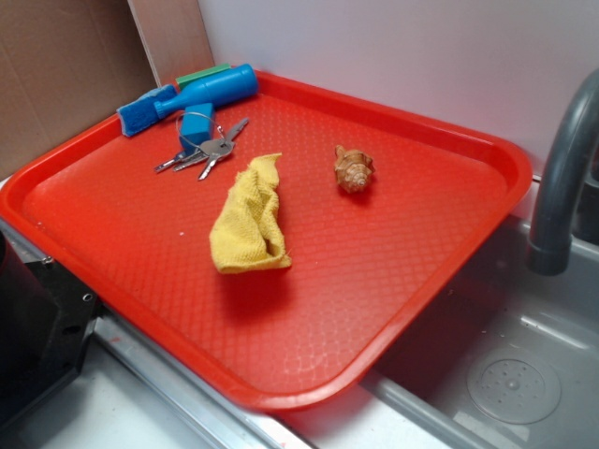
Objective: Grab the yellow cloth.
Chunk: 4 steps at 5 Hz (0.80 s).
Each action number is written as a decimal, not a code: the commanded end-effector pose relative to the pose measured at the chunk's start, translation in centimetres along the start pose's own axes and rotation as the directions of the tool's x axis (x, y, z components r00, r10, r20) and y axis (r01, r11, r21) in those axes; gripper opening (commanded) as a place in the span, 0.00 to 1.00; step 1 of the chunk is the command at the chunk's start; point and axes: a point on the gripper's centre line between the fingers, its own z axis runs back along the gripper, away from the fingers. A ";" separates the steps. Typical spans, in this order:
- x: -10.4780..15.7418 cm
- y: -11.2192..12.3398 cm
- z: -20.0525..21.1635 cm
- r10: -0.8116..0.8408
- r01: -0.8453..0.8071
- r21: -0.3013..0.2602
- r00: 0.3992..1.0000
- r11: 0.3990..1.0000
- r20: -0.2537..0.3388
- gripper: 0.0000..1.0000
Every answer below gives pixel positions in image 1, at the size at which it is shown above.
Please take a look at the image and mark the blue key tag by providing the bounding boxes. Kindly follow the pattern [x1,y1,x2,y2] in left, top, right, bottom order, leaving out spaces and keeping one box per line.
[179,103,214,152]

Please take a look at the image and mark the grey sink faucet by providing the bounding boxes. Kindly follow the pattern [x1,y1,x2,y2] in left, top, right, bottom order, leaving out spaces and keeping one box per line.
[526,71,598,276]

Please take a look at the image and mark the brown cardboard panel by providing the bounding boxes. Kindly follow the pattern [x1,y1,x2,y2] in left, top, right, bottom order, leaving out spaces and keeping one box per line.
[1,1,155,178]

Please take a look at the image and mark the grey plastic sink basin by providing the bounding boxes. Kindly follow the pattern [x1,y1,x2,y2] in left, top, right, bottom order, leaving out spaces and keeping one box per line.
[363,219,598,448]

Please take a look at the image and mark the green block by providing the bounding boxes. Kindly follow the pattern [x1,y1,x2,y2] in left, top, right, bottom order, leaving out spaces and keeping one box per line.
[175,64,231,91]

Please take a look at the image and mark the brown spiral seashell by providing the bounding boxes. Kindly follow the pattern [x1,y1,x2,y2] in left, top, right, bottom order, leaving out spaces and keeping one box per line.
[334,145,375,194]

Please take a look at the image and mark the red plastic tray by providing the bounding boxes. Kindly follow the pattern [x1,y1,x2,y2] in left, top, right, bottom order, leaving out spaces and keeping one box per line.
[1,73,533,412]

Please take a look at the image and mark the wooden board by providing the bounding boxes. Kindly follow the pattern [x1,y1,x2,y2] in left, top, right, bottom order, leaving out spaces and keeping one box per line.
[128,0,214,86]

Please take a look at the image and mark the silver key bunch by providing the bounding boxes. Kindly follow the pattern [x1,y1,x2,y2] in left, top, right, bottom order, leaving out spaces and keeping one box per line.
[153,118,249,181]

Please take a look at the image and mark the yellow cloth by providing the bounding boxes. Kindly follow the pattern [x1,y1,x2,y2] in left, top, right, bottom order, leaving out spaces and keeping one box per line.
[209,153,292,274]

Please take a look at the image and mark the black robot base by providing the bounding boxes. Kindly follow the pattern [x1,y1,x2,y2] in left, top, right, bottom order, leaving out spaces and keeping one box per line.
[1,236,99,430]

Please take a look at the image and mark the blue dish brush wand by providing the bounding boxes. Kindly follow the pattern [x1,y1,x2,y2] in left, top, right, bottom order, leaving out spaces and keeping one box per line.
[117,64,258,138]

